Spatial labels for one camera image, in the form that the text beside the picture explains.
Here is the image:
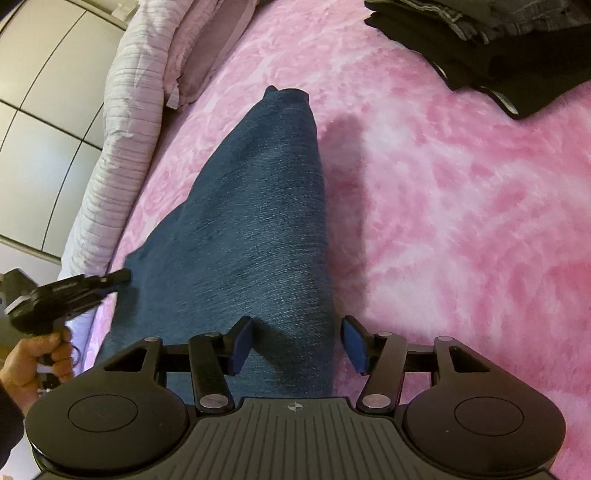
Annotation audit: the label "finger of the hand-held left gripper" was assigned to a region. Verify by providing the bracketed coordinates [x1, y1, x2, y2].
[94, 270, 133, 293]

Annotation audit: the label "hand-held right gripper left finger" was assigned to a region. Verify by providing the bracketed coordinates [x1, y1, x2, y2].
[95, 316, 254, 414]

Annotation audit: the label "blue jeans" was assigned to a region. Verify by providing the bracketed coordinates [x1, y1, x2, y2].
[99, 85, 336, 402]

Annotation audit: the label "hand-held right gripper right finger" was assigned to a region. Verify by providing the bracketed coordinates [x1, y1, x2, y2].
[340, 316, 499, 414]

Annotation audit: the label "lilac pillow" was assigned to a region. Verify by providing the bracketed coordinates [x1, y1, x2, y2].
[166, 0, 260, 110]

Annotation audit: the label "white striped quilt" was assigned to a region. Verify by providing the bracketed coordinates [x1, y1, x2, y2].
[62, 0, 195, 278]

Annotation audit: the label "pink floral blanket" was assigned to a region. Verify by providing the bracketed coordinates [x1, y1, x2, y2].
[60, 0, 591, 480]

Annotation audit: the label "cream wardrobe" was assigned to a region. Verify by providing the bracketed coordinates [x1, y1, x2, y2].
[0, 0, 128, 265]

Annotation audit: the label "person's left hand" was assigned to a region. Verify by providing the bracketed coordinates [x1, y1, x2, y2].
[0, 327, 75, 412]

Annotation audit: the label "pile of dark clothes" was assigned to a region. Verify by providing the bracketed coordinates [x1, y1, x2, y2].
[364, 0, 591, 121]

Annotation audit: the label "dark grey clothes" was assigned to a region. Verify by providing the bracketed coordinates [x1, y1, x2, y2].
[401, 0, 591, 45]

